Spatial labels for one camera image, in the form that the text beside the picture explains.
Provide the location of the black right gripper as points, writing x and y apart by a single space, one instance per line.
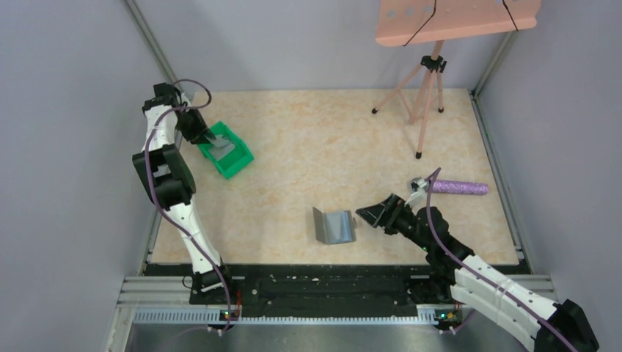
392 216

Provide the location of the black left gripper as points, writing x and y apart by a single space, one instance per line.
205 138

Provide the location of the pink music stand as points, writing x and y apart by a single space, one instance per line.
404 23

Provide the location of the purple glitter microphone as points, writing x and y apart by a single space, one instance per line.
449 187

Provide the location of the silver credit card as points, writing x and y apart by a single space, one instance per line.
219 153

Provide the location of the grey card holder wallet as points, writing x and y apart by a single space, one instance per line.
335 227

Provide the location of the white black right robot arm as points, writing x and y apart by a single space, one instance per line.
538 323

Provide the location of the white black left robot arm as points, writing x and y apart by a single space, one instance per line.
169 182

